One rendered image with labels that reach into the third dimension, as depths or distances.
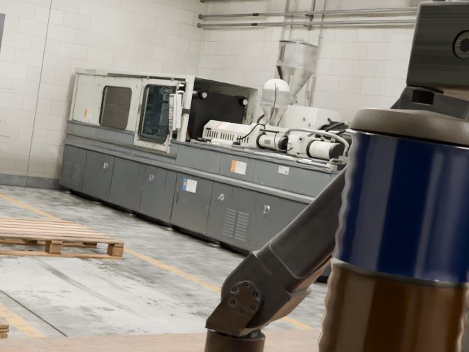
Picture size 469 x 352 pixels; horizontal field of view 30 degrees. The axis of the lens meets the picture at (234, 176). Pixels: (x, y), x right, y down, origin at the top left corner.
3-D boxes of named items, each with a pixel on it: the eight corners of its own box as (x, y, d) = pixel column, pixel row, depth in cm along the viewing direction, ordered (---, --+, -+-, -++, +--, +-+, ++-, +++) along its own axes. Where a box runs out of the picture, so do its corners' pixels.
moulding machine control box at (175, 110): (161, 128, 943) (167, 93, 941) (179, 130, 956) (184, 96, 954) (169, 129, 928) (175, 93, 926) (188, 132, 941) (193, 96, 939)
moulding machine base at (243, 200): (54, 190, 1187) (65, 119, 1182) (121, 196, 1245) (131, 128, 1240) (311, 284, 736) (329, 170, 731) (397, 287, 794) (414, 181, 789)
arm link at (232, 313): (294, 277, 95) (246, 266, 98) (263, 285, 87) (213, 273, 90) (285, 333, 96) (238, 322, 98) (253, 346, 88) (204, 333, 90)
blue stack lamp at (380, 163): (395, 253, 26) (413, 143, 26) (503, 283, 23) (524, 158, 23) (302, 249, 24) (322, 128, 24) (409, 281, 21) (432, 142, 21)
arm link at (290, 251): (271, 331, 95) (492, 113, 86) (247, 341, 89) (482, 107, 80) (234, 288, 97) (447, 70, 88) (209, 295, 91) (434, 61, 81)
